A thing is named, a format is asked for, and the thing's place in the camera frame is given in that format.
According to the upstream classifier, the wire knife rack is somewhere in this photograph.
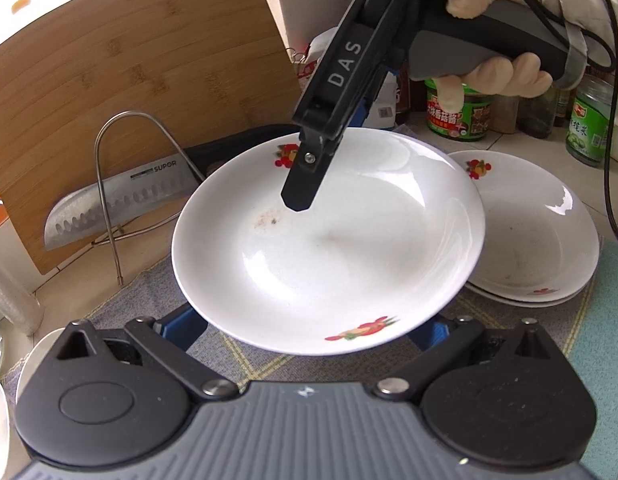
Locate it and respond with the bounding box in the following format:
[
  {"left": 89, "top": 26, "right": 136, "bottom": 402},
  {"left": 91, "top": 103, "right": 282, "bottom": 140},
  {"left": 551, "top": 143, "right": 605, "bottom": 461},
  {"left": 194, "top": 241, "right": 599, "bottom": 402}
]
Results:
[{"left": 90, "top": 109, "right": 206, "bottom": 287}]

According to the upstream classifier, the green lidded sauce jar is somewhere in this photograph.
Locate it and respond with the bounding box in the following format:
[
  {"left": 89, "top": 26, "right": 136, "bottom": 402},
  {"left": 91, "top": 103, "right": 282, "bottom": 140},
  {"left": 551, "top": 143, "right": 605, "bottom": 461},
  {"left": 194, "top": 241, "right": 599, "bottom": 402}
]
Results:
[{"left": 425, "top": 79, "right": 492, "bottom": 142}]

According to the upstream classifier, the yellow lidded spice jar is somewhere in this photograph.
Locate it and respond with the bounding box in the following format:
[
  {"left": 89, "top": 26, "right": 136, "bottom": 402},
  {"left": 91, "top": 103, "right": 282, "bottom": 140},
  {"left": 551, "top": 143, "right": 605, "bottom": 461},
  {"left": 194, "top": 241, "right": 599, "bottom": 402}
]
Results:
[{"left": 490, "top": 96, "right": 520, "bottom": 134}]

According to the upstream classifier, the white plate with stain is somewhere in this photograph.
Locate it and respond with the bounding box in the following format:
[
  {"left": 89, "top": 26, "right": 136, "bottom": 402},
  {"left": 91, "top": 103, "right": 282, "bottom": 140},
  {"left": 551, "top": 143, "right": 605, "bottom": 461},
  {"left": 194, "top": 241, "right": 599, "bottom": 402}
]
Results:
[{"left": 171, "top": 128, "right": 485, "bottom": 356}]

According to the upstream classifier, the bamboo cutting board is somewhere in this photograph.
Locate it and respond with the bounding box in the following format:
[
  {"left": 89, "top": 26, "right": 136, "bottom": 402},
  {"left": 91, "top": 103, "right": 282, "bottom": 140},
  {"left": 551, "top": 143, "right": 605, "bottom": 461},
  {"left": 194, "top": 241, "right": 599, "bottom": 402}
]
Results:
[{"left": 0, "top": 0, "right": 300, "bottom": 273}]

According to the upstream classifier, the white bowl floral far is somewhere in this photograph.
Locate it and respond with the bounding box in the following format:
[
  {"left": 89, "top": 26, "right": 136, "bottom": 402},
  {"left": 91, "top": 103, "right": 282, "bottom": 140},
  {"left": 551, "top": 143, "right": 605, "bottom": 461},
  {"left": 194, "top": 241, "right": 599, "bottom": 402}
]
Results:
[{"left": 16, "top": 328, "right": 64, "bottom": 401}]

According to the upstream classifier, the black cable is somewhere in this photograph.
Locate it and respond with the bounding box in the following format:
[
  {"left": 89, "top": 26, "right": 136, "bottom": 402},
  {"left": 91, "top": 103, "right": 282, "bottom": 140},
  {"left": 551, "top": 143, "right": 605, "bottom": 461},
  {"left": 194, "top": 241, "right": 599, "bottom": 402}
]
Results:
[{"left": 484, "top": 0, "right": 618, "bottom": 254}]

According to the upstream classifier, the green labelled glass jar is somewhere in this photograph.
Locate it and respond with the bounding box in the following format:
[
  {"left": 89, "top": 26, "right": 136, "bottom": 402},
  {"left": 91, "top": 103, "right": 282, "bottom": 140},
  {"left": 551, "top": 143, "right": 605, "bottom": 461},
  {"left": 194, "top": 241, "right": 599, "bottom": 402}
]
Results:
[{"left": 565, "top": 75, "right": 613, "bottom": 167}]

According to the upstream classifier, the steel santoku knife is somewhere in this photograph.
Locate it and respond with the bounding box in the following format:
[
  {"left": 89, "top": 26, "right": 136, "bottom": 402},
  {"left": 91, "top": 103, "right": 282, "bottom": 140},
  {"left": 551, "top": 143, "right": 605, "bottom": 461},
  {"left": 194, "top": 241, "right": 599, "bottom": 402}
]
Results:
[{"left": 44, "top": 125, "right": 298, "bottom": 250}]

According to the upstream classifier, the dark glass sauce bottle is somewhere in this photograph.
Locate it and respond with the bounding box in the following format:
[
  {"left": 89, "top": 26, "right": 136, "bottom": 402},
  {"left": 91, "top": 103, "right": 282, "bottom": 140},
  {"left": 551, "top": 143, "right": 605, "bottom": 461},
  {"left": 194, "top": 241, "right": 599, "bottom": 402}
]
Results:
[{"left": 516, "top": 88, "right": 559, "bottom": 139}]

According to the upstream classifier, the crumpled white plastic bag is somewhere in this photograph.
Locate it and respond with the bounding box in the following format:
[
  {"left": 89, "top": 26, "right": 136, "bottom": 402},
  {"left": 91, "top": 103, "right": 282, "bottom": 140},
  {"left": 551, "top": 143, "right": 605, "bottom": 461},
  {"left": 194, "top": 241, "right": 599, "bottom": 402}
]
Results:
[{"left": 294, "top": 24, "right": 398, "bottom": 134}]

